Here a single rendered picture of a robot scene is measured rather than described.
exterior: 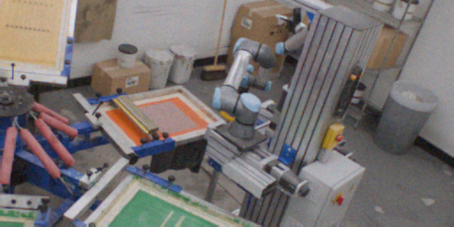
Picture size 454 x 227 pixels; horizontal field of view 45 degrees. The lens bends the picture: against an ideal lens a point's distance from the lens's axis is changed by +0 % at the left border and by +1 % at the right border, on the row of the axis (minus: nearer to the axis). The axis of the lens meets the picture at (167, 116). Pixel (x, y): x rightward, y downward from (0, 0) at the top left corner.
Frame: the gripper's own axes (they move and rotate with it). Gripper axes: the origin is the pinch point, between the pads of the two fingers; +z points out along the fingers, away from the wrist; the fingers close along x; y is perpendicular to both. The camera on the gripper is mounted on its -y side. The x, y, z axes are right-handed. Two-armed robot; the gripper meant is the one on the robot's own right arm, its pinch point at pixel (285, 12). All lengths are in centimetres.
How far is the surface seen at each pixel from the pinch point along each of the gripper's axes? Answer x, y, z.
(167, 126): -89, 61, -26
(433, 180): 202, 197, 4
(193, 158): -71, 86, -32
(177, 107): -74, 63, -3
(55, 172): -168, 38, -80
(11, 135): -187, 19, -70
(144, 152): -114, 55, -56
